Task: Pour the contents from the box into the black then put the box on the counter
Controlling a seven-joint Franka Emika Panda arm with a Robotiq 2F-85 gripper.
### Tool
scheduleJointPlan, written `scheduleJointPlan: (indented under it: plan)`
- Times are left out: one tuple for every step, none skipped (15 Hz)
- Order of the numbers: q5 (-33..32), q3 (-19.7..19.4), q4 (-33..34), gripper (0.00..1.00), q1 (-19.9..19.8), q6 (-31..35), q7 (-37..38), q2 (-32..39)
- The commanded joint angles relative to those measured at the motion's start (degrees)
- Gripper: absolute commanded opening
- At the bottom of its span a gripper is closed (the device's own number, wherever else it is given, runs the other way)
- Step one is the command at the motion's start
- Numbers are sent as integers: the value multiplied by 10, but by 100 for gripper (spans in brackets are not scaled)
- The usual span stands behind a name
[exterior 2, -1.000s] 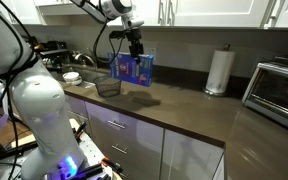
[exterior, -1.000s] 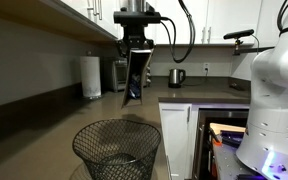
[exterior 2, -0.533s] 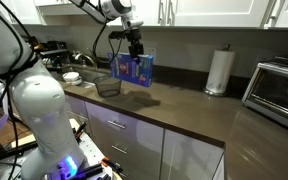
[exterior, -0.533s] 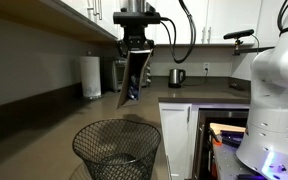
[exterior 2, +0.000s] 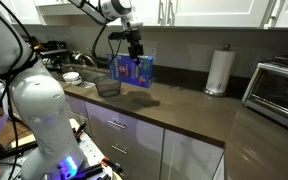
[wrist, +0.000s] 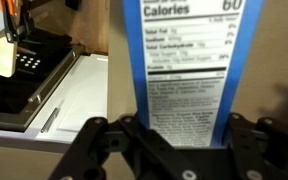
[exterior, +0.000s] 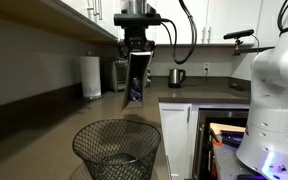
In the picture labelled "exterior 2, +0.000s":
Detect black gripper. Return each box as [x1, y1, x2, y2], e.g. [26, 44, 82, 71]
[125, 28, 145, 63]

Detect blue snack box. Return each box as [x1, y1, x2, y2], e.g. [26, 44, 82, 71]
[106, 52, 155, 89]

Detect chrome sink faucet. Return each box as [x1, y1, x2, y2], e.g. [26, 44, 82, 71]
[72, 50, 99, 70]

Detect stainless steel sink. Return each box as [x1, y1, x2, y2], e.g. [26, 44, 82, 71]
[61, 64, 119, 85]

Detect white round dish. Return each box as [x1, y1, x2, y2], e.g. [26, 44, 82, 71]
[62, 71, 84, 86]

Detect black countertop appliance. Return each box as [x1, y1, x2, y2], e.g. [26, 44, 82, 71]
[33, 40, 69, 68]

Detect white paper towel roll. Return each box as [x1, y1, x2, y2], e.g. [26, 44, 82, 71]
[203, 43, 237, 98]

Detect grey lower drawer cabinet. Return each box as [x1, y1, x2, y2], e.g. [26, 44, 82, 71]
[59, 92, 226, 180]

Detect black orange bar clamp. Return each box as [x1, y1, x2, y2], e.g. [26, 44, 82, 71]
[73, 121, 89, 138]
[100, 156, 124, 175]

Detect light wooden board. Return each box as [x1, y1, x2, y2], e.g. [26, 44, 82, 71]
[10, 117, 85, 149]

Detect silver toaster oven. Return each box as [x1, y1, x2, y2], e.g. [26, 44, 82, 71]
[241, 54, 288, 136]

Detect white wall outlet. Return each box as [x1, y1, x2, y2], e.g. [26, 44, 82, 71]
[144, 47, 157, 61]

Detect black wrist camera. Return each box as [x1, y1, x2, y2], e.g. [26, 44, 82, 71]
[108, 30, 131, 42]

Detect black wire mesh basket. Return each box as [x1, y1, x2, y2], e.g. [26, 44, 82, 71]
[93, 74, 123, 99]

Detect silver wall cabinet handle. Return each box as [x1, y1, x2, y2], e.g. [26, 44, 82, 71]
[157, 0, 167, 26]
[261, 0, 282, 28]
[166, 0, 176, 26]

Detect silver drawer bar handle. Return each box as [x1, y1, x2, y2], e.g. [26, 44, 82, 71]
[111, 143, 129, 155]
[107, 119, 127, 130]
[118, 170, 131, 180]

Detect white upper wall cabinets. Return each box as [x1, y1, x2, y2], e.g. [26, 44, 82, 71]
[3, 0, 288, 30]

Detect white perforated base plate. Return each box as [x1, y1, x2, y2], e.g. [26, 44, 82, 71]
[0, 118, 117, 180]

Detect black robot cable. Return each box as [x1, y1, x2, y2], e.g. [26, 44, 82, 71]
[0, 0, 132, 180]

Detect black mounting bracket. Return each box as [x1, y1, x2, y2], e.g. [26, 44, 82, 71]
[75, 162, 106, 180]

